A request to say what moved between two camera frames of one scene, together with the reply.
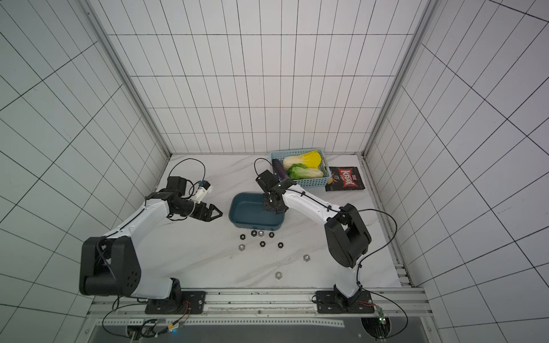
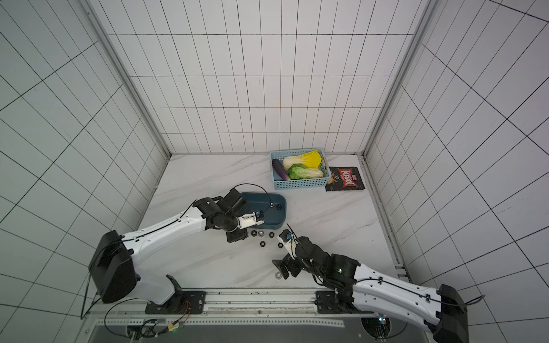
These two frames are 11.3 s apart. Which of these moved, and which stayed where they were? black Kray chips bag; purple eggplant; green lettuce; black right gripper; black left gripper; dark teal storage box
Moved: black right gripper; black left gripper
Stayed: purple eggplant; dark teal storage box; black Kray chips bag; green lettuce
